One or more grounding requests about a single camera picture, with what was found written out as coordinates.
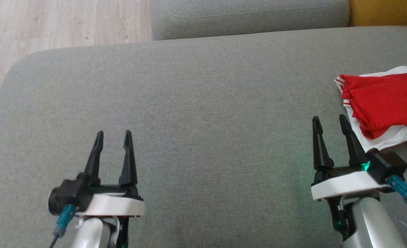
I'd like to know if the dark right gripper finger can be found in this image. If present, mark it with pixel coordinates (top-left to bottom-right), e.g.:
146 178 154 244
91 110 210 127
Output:
312 116 335 171
339 114 368 167

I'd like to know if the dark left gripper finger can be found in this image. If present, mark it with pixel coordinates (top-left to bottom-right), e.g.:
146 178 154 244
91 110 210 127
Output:
118 130 138 186
84 131 104 185

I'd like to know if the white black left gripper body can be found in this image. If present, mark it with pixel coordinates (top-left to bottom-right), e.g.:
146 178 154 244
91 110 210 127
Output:
82 185 146 217

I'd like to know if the yellow sofa with grey cushions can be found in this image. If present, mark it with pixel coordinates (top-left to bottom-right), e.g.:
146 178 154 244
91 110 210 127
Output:
348 0 407 28

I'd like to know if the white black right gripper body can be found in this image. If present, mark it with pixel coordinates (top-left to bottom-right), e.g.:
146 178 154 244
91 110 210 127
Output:
311 165 383 202

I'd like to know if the small grey sofa seat cushion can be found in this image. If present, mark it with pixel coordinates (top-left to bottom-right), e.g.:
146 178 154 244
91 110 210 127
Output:
150 0 351 41

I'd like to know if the left cable with teal connector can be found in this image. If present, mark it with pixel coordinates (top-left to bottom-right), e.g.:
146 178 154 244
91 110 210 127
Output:
50 204 77 248

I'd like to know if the large grey sofa seat cushion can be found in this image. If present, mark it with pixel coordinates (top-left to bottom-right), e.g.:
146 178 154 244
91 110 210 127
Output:
0 26 407 248

